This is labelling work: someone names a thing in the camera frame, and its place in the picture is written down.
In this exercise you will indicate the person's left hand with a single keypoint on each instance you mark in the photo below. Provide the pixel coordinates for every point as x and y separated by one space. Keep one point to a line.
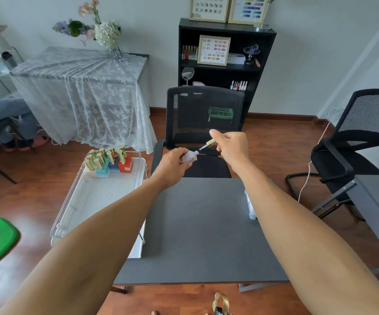
169 167

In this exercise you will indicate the person's right hand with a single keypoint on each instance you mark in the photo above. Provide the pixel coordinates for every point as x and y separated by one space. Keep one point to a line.
235 150

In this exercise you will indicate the person's left fingers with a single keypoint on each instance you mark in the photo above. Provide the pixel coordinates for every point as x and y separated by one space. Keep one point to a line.
181 153

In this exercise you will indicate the person's right thumb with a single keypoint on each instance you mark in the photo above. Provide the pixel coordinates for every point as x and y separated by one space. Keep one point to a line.
218 135

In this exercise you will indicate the pale lilac nail polish bottle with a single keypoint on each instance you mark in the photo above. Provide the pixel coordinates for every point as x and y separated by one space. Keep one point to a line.
189 157

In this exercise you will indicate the gold cap with brush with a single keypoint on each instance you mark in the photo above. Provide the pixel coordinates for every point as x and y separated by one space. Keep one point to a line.
211 143

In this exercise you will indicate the person's right forearm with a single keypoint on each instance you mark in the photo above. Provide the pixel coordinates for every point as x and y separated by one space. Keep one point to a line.
301 246

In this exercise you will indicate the person's left forearm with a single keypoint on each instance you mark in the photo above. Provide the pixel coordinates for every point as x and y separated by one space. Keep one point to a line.
97 246

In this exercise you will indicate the black mesh office chair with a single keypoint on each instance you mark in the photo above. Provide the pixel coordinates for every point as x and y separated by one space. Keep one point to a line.
202 108

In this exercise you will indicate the row of white polish bottles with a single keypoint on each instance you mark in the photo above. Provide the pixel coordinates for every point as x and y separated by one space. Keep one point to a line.
238 85

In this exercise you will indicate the small round mirror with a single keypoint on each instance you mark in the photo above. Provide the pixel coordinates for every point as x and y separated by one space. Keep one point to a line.
188 74

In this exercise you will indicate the black bookshelf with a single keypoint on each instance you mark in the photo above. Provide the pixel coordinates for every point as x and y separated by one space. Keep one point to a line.
261 78

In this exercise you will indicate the group of gold-capped polish bottles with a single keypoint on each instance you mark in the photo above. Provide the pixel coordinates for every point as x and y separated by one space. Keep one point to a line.
109 159

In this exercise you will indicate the white box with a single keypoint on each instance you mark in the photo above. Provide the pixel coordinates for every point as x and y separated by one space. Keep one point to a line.
236 58

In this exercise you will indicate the clear plastic box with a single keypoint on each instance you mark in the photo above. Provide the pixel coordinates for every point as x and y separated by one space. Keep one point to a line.
250 206

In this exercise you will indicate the framed red nail sample board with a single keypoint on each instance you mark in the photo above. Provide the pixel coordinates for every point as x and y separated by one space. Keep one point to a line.
213 50

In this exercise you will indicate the row of red polish bottles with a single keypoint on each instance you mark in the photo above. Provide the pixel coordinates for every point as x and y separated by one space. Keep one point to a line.
189 53

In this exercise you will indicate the glass stemmed dish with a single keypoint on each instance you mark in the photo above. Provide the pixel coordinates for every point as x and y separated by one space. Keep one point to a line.
252 50

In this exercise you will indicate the white lace tablecloth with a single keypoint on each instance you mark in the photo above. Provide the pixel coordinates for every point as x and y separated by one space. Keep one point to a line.
87 98

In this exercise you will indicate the glass flower vase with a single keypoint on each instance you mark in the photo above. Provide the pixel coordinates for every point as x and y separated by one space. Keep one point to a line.
116 53

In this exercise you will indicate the framed white nail sample board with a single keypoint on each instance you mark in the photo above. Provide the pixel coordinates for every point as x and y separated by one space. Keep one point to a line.
209 8

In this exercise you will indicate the silver desk lamp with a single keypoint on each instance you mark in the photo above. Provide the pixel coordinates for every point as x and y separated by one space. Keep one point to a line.
264 16

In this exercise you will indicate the framed colourful nail sample board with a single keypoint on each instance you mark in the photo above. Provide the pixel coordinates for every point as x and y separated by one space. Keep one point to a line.
249 9

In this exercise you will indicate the black mesh armchair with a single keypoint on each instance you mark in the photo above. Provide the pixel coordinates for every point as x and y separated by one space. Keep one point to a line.
357 134

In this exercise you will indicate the pink slipper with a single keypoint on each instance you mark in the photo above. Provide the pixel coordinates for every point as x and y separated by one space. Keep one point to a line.
10 145
40 141

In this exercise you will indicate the bouquet of artificial flowers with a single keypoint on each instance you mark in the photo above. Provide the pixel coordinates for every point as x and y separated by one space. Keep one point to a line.
105 31

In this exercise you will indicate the grey desk with metal frame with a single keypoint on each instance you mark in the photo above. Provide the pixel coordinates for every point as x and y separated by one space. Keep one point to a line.
376 200

